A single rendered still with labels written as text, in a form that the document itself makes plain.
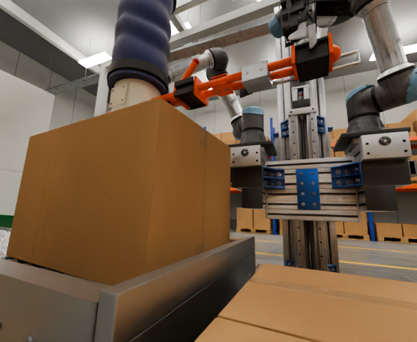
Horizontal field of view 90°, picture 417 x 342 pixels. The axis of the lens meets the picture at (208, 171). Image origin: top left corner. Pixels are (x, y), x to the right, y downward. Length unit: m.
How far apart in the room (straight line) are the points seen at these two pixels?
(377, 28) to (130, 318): 1.18
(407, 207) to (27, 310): 9.53
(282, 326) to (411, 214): 9.29
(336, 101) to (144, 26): 9.52
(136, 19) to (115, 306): 0.88
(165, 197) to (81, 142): 0.31
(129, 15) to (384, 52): 0.97
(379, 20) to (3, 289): 1.32
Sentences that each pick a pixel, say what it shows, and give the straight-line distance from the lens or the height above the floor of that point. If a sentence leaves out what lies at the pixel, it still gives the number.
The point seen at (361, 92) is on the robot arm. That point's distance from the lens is 1.18.
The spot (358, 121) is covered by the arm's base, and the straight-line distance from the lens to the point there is 1.13.
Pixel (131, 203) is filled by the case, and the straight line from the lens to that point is 0.47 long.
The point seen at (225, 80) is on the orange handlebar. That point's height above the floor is 1.07.
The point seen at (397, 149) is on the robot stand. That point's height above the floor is 0.93.
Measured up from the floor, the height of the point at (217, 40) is 4.57.
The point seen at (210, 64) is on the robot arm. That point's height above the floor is 1.50.
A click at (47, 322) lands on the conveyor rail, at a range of 0.40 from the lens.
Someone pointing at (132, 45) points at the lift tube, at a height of 1.26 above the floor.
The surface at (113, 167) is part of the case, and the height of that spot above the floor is 0.80.
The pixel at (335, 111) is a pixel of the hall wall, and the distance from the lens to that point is 9.95.
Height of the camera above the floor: 0.71
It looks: 11 degrees up
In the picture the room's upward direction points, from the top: 2 degrees clockwise
